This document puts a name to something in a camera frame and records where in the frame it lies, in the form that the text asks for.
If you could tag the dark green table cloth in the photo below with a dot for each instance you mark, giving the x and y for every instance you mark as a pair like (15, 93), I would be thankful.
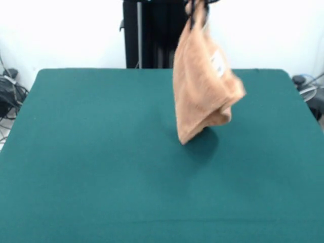
(101, 164)

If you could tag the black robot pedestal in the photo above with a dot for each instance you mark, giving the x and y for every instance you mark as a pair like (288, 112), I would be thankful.
(152, 38)

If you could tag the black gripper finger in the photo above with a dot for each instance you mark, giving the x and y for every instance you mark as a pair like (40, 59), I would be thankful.
(193, 14)
(206, 15)

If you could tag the tan terry towel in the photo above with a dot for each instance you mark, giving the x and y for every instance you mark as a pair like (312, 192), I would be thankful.
(200, 83)

